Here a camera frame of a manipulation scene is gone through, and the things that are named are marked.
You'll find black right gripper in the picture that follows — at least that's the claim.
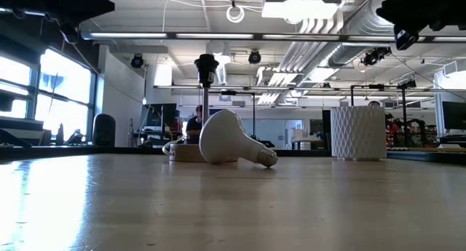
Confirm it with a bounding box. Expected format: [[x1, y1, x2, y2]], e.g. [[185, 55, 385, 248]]
[[376, 0, 466, 51]]

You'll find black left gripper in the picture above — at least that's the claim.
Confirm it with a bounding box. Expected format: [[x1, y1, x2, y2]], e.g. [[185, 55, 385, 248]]
[[0, 0, 116, 23]]

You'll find white textured cup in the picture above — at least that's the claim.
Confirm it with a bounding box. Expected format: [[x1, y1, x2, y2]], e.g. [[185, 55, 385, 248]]
[[330, 105, 387, 162]]

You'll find wooden base lamp stand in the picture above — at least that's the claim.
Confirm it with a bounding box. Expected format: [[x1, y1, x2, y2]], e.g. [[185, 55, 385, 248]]
[[169, 53, 240, 164]]

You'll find white reflector lightbulb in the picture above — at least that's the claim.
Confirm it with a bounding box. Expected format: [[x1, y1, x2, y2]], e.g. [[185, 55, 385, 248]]
[[199, 109, 279, 168]]

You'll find long ceiling light bar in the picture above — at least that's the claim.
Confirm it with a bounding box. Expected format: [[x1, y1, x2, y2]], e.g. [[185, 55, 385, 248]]
[[80, 31, 466, 41]]

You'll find large bright window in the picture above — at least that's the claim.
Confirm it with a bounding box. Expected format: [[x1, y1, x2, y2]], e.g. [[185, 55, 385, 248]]
[[0, 49, 98, 143]]

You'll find black computer monitor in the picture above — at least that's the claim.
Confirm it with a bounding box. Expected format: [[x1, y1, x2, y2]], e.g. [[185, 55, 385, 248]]
[[442, 100, 466, 130], [140, 103, 178, 132]]

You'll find black rounded chair back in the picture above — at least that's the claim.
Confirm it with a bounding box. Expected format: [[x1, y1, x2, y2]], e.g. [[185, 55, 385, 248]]
[[92, 113, 117, 147]]

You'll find silver ribbed ventilation duct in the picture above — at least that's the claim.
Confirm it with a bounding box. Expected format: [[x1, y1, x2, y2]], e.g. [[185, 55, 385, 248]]
[[327, 0, 405, 68]]

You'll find black ceiling camera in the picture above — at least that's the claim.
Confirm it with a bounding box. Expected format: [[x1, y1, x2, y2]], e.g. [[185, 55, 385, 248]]
[[362, 46, 393, 67]]

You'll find black gantry frame with camera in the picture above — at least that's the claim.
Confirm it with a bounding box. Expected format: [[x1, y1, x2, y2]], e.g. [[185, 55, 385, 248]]
[[350, 79, 418, 145]]

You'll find coiled white cable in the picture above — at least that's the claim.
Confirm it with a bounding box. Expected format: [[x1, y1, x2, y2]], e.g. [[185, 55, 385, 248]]
[[225, 3, 245, 25]]

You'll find white lamp cord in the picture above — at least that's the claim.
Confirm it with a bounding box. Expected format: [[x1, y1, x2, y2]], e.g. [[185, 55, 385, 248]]
[[162, 136, 186, 156]]

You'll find black rectangular gantry frame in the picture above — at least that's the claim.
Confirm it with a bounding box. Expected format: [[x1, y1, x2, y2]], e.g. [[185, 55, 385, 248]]
[[201, 90, 256, 139]]

